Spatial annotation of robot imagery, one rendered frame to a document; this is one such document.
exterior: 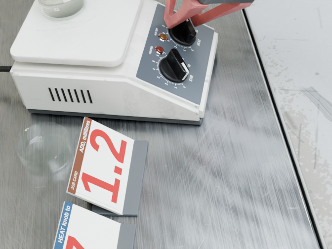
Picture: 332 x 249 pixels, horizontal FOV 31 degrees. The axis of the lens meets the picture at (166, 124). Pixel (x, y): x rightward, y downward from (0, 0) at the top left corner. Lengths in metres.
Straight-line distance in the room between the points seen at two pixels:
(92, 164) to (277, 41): 0.28
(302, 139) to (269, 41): 0.15
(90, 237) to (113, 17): 0.23
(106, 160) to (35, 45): 0.14
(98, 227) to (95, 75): 0.15
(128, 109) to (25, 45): 0.12
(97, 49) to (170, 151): 0.13
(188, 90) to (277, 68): 0.12
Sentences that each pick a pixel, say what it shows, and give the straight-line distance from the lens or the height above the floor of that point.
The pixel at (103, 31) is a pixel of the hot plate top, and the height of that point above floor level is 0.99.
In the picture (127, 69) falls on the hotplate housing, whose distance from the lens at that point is 0.60.
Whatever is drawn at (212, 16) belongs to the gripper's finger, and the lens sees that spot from 0.64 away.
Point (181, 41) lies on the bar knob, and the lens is 0.65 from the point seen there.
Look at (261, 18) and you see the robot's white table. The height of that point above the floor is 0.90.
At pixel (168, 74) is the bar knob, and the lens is 0.61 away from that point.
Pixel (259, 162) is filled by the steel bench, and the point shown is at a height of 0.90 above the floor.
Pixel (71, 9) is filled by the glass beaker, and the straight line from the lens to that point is 0.63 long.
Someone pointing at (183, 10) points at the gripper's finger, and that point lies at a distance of 0.60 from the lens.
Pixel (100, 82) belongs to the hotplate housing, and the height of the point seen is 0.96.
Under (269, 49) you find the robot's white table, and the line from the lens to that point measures 0.71.
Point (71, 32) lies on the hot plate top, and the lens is 0.63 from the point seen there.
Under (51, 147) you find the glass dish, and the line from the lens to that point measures 0.64.
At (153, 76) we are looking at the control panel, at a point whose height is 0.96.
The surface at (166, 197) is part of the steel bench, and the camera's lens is 0.58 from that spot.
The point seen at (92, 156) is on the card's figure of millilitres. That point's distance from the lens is 0.58.
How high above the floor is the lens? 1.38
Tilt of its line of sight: 49 degrees down
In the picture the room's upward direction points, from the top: 9 degrees counter-clockwise
